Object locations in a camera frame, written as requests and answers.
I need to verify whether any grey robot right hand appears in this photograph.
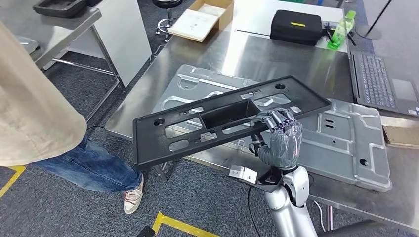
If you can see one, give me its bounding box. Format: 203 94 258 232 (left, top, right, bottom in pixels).
248 108 303 171

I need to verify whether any black plastic panel part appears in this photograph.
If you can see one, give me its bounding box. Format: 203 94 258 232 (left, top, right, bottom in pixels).
132 76 332 170

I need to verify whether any stainless steel workbench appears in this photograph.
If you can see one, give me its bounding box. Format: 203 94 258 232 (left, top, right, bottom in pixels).
104 31 419 231

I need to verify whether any silver stamped sheet metal panel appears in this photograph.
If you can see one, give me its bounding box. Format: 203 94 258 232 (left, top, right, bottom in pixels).
152 64 393 193

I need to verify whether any dark grey laptop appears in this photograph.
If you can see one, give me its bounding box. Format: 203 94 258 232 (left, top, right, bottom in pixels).
348 50 419 118

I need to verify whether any black case with yellow label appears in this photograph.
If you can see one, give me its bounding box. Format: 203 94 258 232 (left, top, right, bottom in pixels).
270 9 323 46

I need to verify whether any brown cardboard piece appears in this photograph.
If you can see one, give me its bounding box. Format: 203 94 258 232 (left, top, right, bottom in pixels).
381 116 419 150

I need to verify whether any green plastic bottle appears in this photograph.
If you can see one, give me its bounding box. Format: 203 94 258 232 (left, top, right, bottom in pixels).
327 10 356 50

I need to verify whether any round base pole stand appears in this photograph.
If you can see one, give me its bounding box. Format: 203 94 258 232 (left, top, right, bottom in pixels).
355 0 393 40

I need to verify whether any brown cardboard box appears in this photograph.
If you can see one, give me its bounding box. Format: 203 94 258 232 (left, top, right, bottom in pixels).
168 0 235 43

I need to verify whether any white flat board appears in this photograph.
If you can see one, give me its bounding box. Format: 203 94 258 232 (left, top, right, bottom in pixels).
168 8 220 42

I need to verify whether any black robot left foot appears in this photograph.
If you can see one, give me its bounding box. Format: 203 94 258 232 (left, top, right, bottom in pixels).
135 226 156 237

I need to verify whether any black stool with chrome base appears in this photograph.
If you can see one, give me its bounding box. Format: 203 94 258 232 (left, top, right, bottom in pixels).
152 0 184 43

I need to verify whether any grey metal table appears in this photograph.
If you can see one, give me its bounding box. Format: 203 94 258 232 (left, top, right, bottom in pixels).
0 0 153 121

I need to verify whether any person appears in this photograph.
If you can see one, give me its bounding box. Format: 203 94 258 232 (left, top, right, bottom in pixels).
0 21 145 215

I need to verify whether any black plastic tray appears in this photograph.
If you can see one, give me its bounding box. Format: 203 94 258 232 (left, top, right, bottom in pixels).
33 0 87 19

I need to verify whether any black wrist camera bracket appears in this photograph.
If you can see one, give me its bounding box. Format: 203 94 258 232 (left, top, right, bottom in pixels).
247 167 284 193

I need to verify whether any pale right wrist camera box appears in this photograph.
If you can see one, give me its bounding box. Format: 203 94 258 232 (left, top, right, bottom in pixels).
229 165 258 185

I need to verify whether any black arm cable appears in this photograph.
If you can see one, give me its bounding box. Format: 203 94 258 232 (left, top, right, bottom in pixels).
247 186 262 237

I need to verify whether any white hanging cable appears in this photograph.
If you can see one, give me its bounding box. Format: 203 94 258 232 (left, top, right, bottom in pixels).
313 200 329 230

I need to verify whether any black floor cable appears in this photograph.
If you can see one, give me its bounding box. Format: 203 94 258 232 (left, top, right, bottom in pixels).
85 125 110 140

